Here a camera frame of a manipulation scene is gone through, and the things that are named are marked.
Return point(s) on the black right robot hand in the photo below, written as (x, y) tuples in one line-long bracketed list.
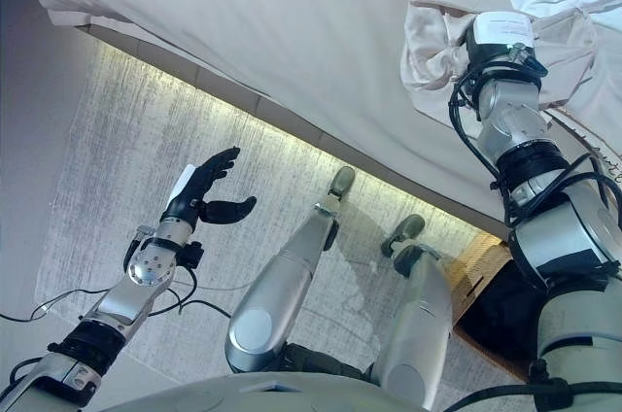
[(500, 30)]

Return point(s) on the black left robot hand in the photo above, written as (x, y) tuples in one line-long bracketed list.
[(194, 198)]

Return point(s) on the beige garment with lettered sash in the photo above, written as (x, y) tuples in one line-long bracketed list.
[(432, 43)]

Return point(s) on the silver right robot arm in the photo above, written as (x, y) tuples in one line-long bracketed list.
[(559, 237)]

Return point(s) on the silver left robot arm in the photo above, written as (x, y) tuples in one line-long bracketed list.
[(146, 271)]

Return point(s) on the bed with beige cover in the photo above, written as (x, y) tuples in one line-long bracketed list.
[(243, 9)]

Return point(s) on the brown wicker basket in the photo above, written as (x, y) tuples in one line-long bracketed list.
[(471, 256)]

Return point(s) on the grey streaked area rug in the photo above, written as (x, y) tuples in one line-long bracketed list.
[(146, 140)]

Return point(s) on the silver left robot leg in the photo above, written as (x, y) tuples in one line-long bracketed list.
[(277, 285)]

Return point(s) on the silver robot leg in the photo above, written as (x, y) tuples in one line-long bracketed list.
[(418, 310), (277, 285)]

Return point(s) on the grey robot torso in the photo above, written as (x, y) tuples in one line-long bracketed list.
[(243, 395)]

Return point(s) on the olive right robot foot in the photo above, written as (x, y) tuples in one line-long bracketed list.
[(410, 227)]

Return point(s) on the silver right robot leg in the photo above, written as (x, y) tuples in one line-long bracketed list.
[(418, 310)]

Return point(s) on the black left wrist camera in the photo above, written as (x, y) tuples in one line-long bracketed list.
[(192, 254)]

